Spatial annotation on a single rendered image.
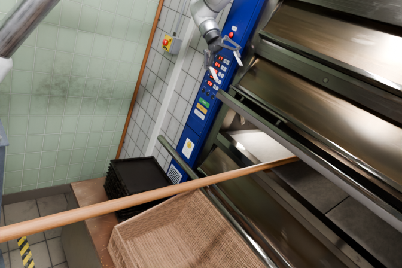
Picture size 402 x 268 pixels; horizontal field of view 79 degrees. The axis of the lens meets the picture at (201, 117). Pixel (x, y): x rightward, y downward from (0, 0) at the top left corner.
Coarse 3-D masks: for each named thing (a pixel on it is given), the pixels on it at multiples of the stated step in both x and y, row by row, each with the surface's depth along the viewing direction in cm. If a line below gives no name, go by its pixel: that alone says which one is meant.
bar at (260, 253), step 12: (168, 144) 104; (180, 156) 99; (192, 180) 92; (204, 192) 87; (216, 204) 83; (228, 216) 80; (240, 228) 76; (252, 240) 74; (264, 252) 71; (264, 264) 70; (276, 264) 69
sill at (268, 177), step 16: (224, 144) 129; (256, 160) 119; (272, 176) 111; (288, 192) 104; (304, 208) 99; (320, 224) 94; (336, 240) 90; (352, 240) 90; (352, 256) 87; (368, 256) 86
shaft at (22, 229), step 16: (288, 160) 127; (208, 176) 89; (224, 176) 93; (144, 192) 71; (160, 192) 73; (176, 192) 77; (80, 208) 59; (96, 208) 60; (112, 208) 63; (16, 224) 50; (32, 224) 51; (48, 224) 53; (64, 224) 55; (0, 240) 48
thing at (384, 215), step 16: (224, 96) 111; (240, 112) 103; (288, 144) 88; (304, 144) 102; (304, 160) 84; (336, 176) 77; (352, 176) 90; (352, 192) 74; (368, 208) 70; (400, 224) 66
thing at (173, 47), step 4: (168, 36) 153; (172, 36) 151; (168, 40) 153; (172, 40) 150; (176, 40) 152; (180, 40) 153; (168, 44) 153; (172, 44) 152; (176, 44) 153; (180, 44) 155; (164, 48) 156; (168, 48) 153; (172, 48) 153; (176, 48) 155; (168, 52) 154; (172, 52) 155; (176, 52) 156
